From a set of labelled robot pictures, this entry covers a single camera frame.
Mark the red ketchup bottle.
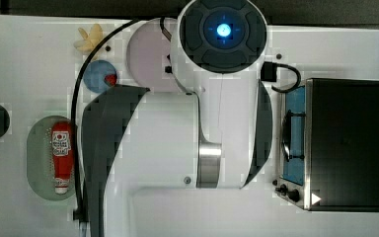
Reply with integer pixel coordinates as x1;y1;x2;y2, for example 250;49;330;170
50;121;74;195

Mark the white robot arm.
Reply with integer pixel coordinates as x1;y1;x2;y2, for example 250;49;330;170
81;0;272;237

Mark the large lilac plate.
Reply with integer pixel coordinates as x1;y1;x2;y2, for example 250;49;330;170
126;18;182;93

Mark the strawberry in blue bowl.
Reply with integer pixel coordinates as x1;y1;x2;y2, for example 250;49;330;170
105;74;117;87

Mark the small blue bowl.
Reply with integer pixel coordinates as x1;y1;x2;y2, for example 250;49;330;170
83;60;118;93

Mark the peeled toy banana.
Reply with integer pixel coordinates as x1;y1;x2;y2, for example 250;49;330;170
74;24;103;52

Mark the silver black toaster oven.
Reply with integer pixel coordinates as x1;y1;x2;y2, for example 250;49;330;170
273;78;379;212

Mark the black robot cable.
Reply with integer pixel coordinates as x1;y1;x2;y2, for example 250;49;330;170
70;16;179;222

